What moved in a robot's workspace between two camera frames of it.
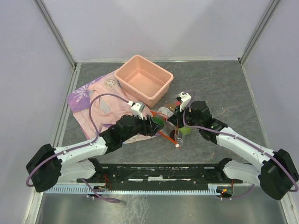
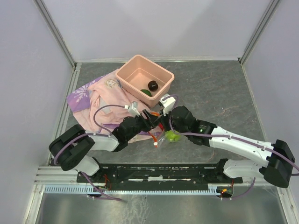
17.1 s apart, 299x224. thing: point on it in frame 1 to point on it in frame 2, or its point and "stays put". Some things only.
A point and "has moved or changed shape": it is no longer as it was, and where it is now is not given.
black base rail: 160,174 stays put
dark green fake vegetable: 159,121 has moved or changed shape
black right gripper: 175,118 to 162,119
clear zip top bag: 171,131 has moved or changed shape
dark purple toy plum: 172,134 to 153,85
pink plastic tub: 144,81 stays put
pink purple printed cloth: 107,110 stays put
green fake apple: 185,130 has moved or changed shape
